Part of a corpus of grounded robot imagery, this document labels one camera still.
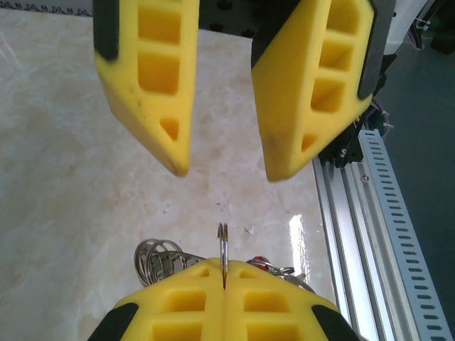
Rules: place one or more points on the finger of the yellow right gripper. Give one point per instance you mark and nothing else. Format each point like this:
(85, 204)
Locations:
(284, 124)
(128, 89)

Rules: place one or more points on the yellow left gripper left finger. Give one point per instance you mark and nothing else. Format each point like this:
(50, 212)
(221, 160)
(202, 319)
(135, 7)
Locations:
(177, 309)

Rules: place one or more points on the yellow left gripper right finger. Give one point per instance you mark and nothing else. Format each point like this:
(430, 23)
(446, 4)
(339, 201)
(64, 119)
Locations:
(284, 312)

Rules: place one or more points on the silver small split rings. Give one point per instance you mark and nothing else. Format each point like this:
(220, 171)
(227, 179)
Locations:
(284, 273)

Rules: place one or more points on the red key tag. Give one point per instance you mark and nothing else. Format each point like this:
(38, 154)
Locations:
(260, 259)

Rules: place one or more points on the large silver split keyring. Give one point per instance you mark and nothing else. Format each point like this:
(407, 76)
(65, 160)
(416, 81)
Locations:
(223, 248)

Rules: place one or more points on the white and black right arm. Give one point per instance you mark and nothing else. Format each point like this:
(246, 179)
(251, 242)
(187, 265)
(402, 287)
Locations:
(401, 21)

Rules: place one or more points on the grey metal base sheet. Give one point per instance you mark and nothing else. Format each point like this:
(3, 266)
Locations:
(426, 142)

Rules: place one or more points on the aluminium mounting rail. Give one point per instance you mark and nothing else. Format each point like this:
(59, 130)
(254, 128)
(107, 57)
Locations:
(355, 248)

